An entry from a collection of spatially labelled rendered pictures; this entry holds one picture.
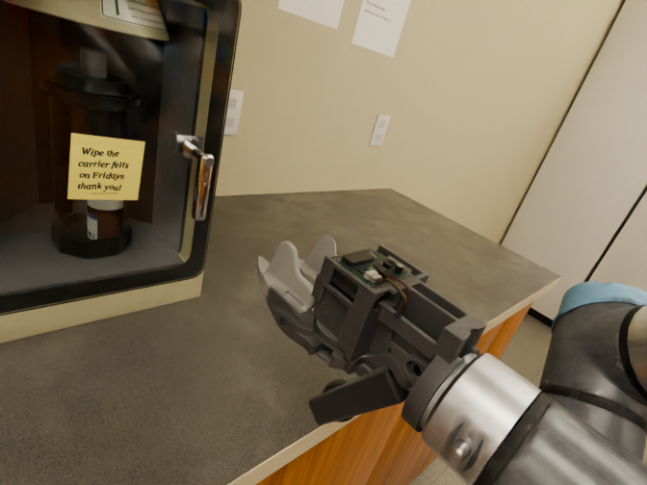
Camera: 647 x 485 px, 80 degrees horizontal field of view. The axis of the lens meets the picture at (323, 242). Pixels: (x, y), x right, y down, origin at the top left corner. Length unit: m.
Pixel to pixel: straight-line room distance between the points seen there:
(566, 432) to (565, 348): 0.13
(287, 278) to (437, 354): 0.14
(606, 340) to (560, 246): 2.85
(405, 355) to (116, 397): 0.36
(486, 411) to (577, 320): 0.16
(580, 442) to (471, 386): 0.06
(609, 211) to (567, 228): 0.27
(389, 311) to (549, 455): 0.12
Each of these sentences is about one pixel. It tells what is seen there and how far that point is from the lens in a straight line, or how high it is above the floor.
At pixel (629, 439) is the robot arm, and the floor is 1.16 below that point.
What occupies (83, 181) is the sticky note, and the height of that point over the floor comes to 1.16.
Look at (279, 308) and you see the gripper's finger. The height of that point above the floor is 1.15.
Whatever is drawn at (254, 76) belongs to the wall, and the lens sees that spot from 1.10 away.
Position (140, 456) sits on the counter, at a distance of 0.50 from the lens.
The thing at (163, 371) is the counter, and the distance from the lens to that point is 0.57.
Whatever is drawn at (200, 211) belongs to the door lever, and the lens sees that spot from 0.53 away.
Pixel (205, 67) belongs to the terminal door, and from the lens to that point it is 0.53.
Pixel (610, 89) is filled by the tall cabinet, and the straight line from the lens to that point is 3.18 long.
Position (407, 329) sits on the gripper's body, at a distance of 0.28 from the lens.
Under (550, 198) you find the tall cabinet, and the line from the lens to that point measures 3.20.
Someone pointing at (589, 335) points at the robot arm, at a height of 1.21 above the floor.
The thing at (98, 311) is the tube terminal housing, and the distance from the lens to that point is 0.64.
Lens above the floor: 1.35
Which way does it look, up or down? 25 degrees down
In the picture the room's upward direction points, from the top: 16 degrees clockwise
